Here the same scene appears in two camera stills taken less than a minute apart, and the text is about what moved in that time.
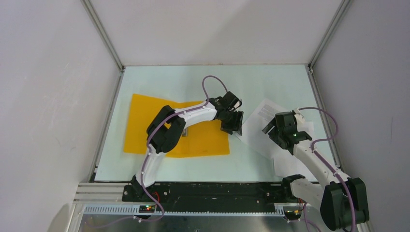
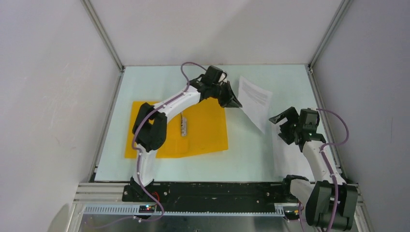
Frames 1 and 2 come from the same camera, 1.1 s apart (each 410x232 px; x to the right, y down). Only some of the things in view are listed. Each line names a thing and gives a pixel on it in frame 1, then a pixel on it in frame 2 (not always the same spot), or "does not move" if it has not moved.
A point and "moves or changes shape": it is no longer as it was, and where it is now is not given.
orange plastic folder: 205,138 moves or changes shape
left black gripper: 236,125 to 230,100
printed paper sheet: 252,128 to 256,102
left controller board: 146,209 does not move
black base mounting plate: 210,195 does not move
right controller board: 292,215 does not move
